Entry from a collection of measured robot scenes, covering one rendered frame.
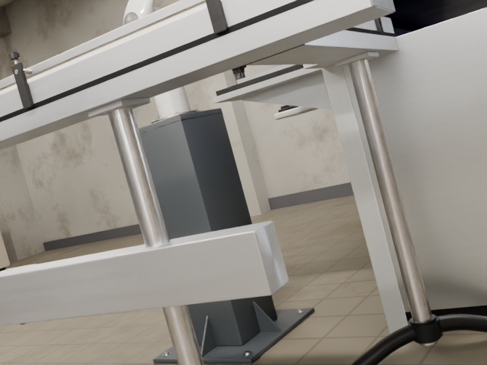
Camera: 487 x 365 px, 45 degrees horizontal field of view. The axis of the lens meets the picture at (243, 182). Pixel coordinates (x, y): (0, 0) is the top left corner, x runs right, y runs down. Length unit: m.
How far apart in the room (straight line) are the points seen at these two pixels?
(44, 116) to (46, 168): 6.99
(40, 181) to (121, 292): 7.19
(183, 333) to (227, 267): 0.20
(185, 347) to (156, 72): 0.55
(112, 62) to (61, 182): 6.96
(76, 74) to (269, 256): 0.51
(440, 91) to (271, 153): 4.23
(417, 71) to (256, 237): 0.85
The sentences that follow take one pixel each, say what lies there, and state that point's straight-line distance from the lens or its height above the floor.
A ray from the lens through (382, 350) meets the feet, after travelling 1.61.
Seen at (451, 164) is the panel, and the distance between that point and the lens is 1.72.
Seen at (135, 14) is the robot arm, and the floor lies 1.24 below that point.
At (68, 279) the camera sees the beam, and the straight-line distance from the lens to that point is 1.34.
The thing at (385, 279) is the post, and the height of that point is 0.20.
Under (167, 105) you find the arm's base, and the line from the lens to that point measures 2.17.
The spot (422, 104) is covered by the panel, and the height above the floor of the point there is 0.68.
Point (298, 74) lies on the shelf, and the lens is 1.84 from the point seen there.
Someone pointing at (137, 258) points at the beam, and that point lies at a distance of 1.19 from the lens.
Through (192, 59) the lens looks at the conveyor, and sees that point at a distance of 1.02.
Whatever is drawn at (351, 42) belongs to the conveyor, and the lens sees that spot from 1.33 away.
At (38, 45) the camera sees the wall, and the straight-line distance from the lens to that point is 8.05.
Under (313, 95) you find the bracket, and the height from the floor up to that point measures 0.79.
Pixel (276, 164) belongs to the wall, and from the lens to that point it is 5.83.
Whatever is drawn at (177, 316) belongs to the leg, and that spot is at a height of 0.40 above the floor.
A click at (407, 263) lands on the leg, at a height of 0.30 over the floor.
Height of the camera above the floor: 0.70
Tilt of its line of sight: 3 degrees down
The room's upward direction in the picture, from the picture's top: 15 degrees counter-clockwise
